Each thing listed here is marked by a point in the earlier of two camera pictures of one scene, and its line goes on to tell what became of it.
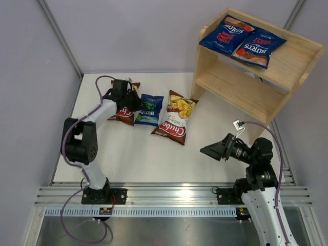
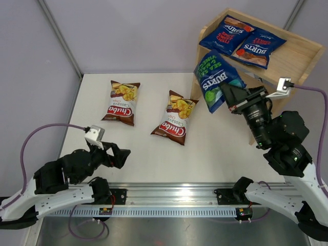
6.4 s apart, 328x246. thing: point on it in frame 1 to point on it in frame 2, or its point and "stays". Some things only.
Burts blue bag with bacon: (255, 48) stays
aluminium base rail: (294, 194) stays
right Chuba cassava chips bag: (172, 126) stays
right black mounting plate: (227, 196) stays
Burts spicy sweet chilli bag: (227, 35) stays
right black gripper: (223, 148) to (233, 95)
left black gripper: (138, 103) to (120, 155)
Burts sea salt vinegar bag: (149, 115) to (211, 72)
